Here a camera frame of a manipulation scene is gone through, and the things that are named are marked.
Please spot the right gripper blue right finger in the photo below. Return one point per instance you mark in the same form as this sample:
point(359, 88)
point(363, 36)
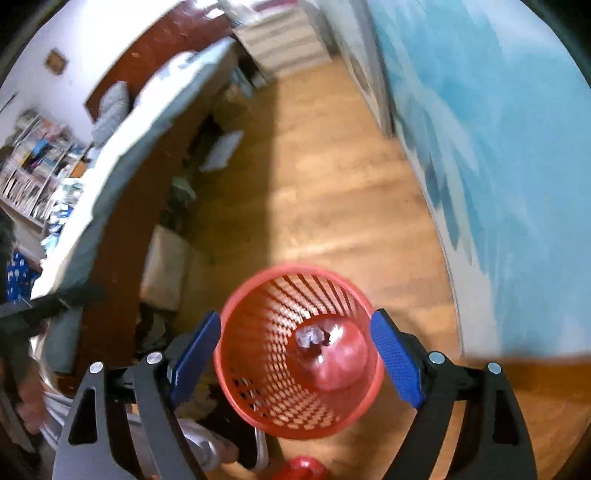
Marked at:
point(402, 355)

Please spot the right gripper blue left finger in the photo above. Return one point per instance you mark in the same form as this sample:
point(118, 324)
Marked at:
point(189, 354)

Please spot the red plastic mesh trash basket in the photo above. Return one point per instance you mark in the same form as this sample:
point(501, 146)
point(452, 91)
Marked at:
point(279, 388)

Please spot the blue bed sheet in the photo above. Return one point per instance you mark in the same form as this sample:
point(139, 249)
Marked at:
point(106, 238)

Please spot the navy moon-pattern garment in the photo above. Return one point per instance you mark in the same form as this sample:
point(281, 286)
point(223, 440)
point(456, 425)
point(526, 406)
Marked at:
point(20, 278)

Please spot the grey trousers leg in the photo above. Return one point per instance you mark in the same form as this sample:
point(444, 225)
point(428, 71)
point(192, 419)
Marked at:
point(210, 449)

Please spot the white box under bed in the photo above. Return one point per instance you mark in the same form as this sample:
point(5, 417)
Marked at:
point(164, 270)

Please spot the red object on floor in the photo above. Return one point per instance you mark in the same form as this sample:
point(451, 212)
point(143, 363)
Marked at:
point(303, 468)

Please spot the white bookshelf with books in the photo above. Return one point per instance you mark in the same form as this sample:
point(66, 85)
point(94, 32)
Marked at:
point(40, 154)

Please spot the grey checked pillow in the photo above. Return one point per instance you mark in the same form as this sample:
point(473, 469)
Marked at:
point(113, 108)

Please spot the white paper on floor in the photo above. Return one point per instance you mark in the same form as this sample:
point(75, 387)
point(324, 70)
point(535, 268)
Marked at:
point(223, 148)

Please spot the floral sliding wardrobe door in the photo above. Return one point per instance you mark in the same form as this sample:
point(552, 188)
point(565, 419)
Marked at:
point(491, 102)

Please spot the white leaf-pattern bed cover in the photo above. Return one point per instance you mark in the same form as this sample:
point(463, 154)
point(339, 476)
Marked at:
point(123, 152)

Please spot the beige wooden nightstand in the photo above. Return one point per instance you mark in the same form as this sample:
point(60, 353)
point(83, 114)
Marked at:
point(282, 41)

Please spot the dark red wooden headboard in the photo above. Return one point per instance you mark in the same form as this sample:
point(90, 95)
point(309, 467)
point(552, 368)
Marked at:
point(185, 27)

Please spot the framed wall picture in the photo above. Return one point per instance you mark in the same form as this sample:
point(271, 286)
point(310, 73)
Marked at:
point(55, 62)

